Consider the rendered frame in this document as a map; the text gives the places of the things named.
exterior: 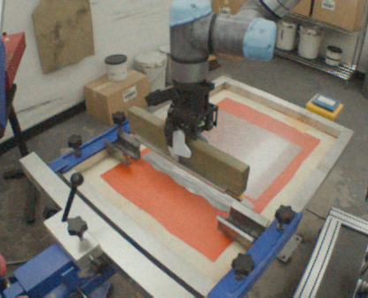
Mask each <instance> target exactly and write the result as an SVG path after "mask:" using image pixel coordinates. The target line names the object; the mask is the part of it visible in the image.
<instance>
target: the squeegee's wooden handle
mask: <svg viewBox="0 0 368 298"><path fill-rule="evenodd" d="M128 121H129V132H130V133H131V134H133V135H134V136H135V135H140V137H143V138H144V139H146V140H148V142H150V143H153V144H155V145H156V146H158V147H159V148H160V149H162V150H163V151H166V152H168V153H170V154H171V152H170V150H169V149H168V145H167V143H166V141H165V137H164V133H163V130H164V126H165V121H164V120H163V119H160V118H158V117H156V116H155V115H153V114H150V113H149V112H146V111H145V110H143V109H142V108H140V107H138V106H131V107H130V108H129V109H128ZM177 129H178V130H181V129H179V128H178V127H177ZM181 131H182V132H183V133H184V142H185V144H186V145H187V146H188V149H189V150H190V151H191V156H190V157H189V158H186V157H183V156H180V160H181V161H183V162H185V163H186V164H188V165H189V166H191V167H192V168H196V169H197V170H198V171H199V172H201V173H203V174H204V175H207V176H209V177H211V179H213V180H215V181H216V182H218V183H220V184H222V185H224V187H226V188H227V187H228V192H229V193H232V194H234V195H236V197H240V196H241V194H242V193H243V192H245V191H246V190H247V183H248V178H249V171H250V165H247V164H246V163H245V162H243V161H240V160H239V159H237V158H233V157H232V156H231V155H229V154H228V153H226V152H224V151H220V150H219V149H217V148H215V147H214V146H212V145H211V144H209V143H205V142H204V141H202V140H200V139H198V138H197V140H196V141H195V140H193V139H192V138H190V137H188V134H186V133H185V131H183V130H181Z"/></svg>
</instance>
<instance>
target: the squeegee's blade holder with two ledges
mask: <svg viewBox="0 0 368 298"><path fill-rule="evenodd" d="M133 139H134V140H136V141H137V142H138V143H140V144H142V145H144V146H146V147H147V148H148V149H150V150H151V151H155V152H156V153H157V154H158V155H160V156H161V157H163V158H164V159H165V160H168V161H171V162H172V163H173V164H175V165H176V166H178V167H179V168H181V169H183V170H185V171H186V172H188V173H189V174H190V175H192V176H195V177H196V178H198V179H199V180H200V181H202V182H203V183H206V184H208V185H210V187H212V188H214V189H216V190H217V191H219V192H220V193H222V194H225V193H227V192H228V187H227V188H226V187H224V185H222V184H220V183H218V182H216V181H215V180H213V179H211V177H209V176H207V175H204V174H203V173H201V172H199V171H198V170H197V169H196V168H192V167H191V166H189V165H188V164H186V163H185V162H183V161H181V160H179V161H176V160H174V159H173V157H172V155H171V154H170V153H168V152H166V151H163V150H162V149H160V148H159V147H158V146H156V145H155V144H153V143H150V142H148V140H146V139H144V138H143V137H140V135H135V136H133Z"/></svg>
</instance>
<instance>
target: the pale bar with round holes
mask: <svg viewBox="0 0 368 298"><path fill-rule="evenodd" d="M20 164H21V167H22V169H23V171H24V174H25V175H26V176H27V177H28V178H29V180H30V181H32V183H33V184H34V185H35V186H36V187H37V189H38V190H39V191H40V192H41V194H42V195H43V196H44V197H45V198H46V199H47V201H49V202H50V204H52V206H53V207H55V208H56V209H57V210H58V212H60V210H63V209H64V208H65V205H66V204H67V199H68V196H69V192H70V190H71V189H70V188H68V186H67V185H66V184H65V183H64V182H63V181H62V180H61V179H60V178H59V177H58V176H57V175H56V174H55V173H54V172H53V171H52V170H51V169H50V168H49V167H48V166H47V165H45V163H44V162H43V160H41V159H40V158H39V157H38V156H37V154H35V153H31V154H29V155H28V156H26V157H24V158H21V159H20ZM69 213H70V214H71V215H72V216H74V217H77V216H81V218H82V220H83V221H86V223H87V225H88V227H89V228H88V231H89V233H90V234H91V235H92V236H94V238H95V239H96V240H97V241H99V244H100V246H101V249H102V251H103V254H102V255H101V257H102V258H104V259H105V260H106V261H108V262H109V264H110V266H111V267H112V268H114V269H115V270H116V271H117V272H118V274H119V275H121V276H122V278H124V279H125V280H126V281H127V282H128V283H129V284H130V285H132V286H133V287H134V288H135V289H136V290H137V291H138V292H139V293H140V294H141V295H143V296H144V298H196V297H194V296H193V295H192V294H190V293H189V292H187V291H186V290H185V289H184V288H183V287H182V286H180V285H179V284H177V283H176V282H175V280H174V279H172V278H170V277H169V276H168V275H167V274H166V273H165V272H163V271H162V270H161V269H159V268H158V266H157V265H154V264H153V263H152V262H151V261H150V260H149V259H147V258H145V256H144V255H143V254H141V253H139V251H138V250H137V249H135V248H134V247H133V245H130V243H129V242H128V241H127V240H126V239H124V238H123V237H122V236H121V235H120V234H119V233H118V232H117V231H115V230H114V229H113V228H112V227H111V226H110V225H109V224H108V223H106V222H105V221H104V220H103V219H102V217H101V216H98V215H97V213H96V212H95V211H94V210H93V209H91V208H90V207H89V206H88V205H87V204H86V203H85V202H83V201H82V199H81V198H80V197H79V196H77V195H75V196H74V201H73V204H72V207H71V209H70V212H69Z"/></svg>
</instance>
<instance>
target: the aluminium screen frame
mask: <svg viewBox="0 0 368 298"><path fill-rule="evenodd" d="M212 82H214V83H215V89H214V90H212V91H210V92H209V97H211V96H213V95H215V94H216V93H218V92H220V91H221V90H223V89H226V90H228V91H231V92H233V93H235V94H238V95H240V96H242V97H246V98H249V99H251V100H253V101H254V102H257V103H258V104H261V105H263V106H267V107H269V108H271V109H273V110H276V111H277V112H280V113H282V114H284V115H288V116H290V117H292V118H294V119H295V120H297V121H299V122H302V123H305V124H308V125H309V126H310V127H313V128H314V129H317V130H321V131H323V132H324V133H326V134H328V135H329V136H331V137H335V138H338V139H337V140H336V141H335V142H334V144H333V145H332V146H331V149H330V150H329V151H328V153H327V154H326V155H325V157H324V159H322V161H321V162H320V163H319V164H318V166H317V168H316V169H315V170H314V171H313V173H312V174H311V175H310V177H309V178H308V180H307V181H306V182H305V183H304V185H303V186H302V187H301V189H300V190H299V191H298V192H297V193H296V195H295V196H294V197H293V198H292V200H291V201H290V203H289V204H287V206H291V207H292V210H293V211H296V212H297V213H298V214H299V212H300V211H301V212H302V213H303V212H304V211H305V208H307V207H308V205H309V203H310V202H311V201H312V199H313V198H314V197H315V196H316V193H317V192H318V191H319V189H320V187H321V186H322V184H323V183H324V182H325V180H326V179H327V177H328V176H329V175H330V172H332V171H333V168H334V167H335V165H336V163H337V162H338V160H339V159H340V157H341V155H342V154H343V152H344V151H345V150H346V148H347V147H348V145H349V142H351V139H352V136H353V134H354V131H353V130H351V129H347V128H345V127H343V126H341V125H340V124H337V123H334V122H332V121H330V120H328V119H326V118H325V117H321V116H319V115H317V114H314V113H312V112H310V111H309V110H306V109H303V108H300V107H298V106H296V105H294V104H291V103H290V102H287V101H285V100H284V99H282V98H276V97H274V96H271V95H270V94H268V93H265V92H264V91H261V90H258V89H256V88H254V87H250V86H247V85H245V84H243V83H241V82H237V81H235V80H232V79H231V78H229V77H224V76H220V77H219V78H218V79H216V80H214V81H212ZM169 107H170V104H168V105H166V106H164V107H163V108H162V109H160V110H158V111H156V112H154V113H152V114H153V115H155V116H156V117H158V118H160V119H163V120H164V121H165V119H166V118H167V114H168V112H167V111H168V109H169ZM109 156H111V155H110V154H109V153H108V152H107V151H106V149H104V150H103V151H100V152H98V153H96V154H95V155H94V156H92V157H89V159H87V160H85V161H84V162H81V163H79V164H78V165H77V166H75V167H73V168H71V169H69V170H68V171H67V172H64V173H63V172H61V171H58V172H57V174H58V177H59V178H60V179H61V180H62V181H63V182H64V183H65V184H66V185H67V186H68V188H70V189H71V188H72V183H71V182H70V177H71V175H72V174H74V173H76V172H78V173H82V172H84V171H86V170H87V169H90V168H91V167H93V166H94V165H95V164H99V163H100V162H101V161H103V160H104V159H105V158H108V157H109ZM76 195H77V196H79V197H80V198H81V199H82V201H83V202H85V203H86V204H87V205H88V206H89V207H90V208H91V209H93V210H94V211H95V212H96V213H97V215H98V216H101V217H102V219H103V220H104V221H105V222H106V223H108V224H109V225H110V226H111V227H112V228H113V229H114V230H115V231H117V232H118V233H119V234H120V235H121V236H122V237H123V238H124V239H126V240H127V241H128V242H129V243H130V245H133V247H134V248H135V249H137V250H138V251H139V253H141V254H143V255H144V256H145V258H147V259H149V260H150V261H151V262H152V263H153V264H154V265H157V266H158V268H159V269H161V270H162V271H163V272H165V273H166V274H167V275H168V276H169V277H170V278H172V279H174V280H175V282H176V283H177V284H179V285H180V286H182V287H183V288H184V289H185V290H186V291H187V292H189V293H190V294H192V295H193V296H194V297H196V298H206V297H207V293H209V292H210V290H212V288H213V287H214V286H215V285H216V283H215V282H213V281H212V280H211V279H209V278H208V277H206V275H203V274H202V273H201V272H199V271H198V270H197V269H195V268H194V267H193V266H191V265H190V264H189V263H187V262H186V261H185V260H184V259H182V258H181V257H180V256H179V255H177V254H176V253H174V252H173V251H172V250H171V249H170V248H168V247H167V246H166V245H164V244H162V243H161V242H160V241H159V240H158V239H156V238H155V237H154V236H153V235H152V234H150V233H149V232H148V231H147V230H146V229H144V228H143V227H141V226H140V224H139V223H136V222H135V221H134V220H133V219H132V218H131V217H129V216H127V214H126V213H125V212H124V211H122V210H120V208H118V207H117V206H116V205H115V204H113V203H112V202H111V201H110V200H109V199H108V198H107V197H106V196H104V195H103V194H102V192H100V191H99V190H98V189H96V188H95V187H94V186H93V185H92V184H91V183H90V182H87V180H86V179H85V178H84V181H83V183H82V186H78V187H77V190H76Z"/></svg>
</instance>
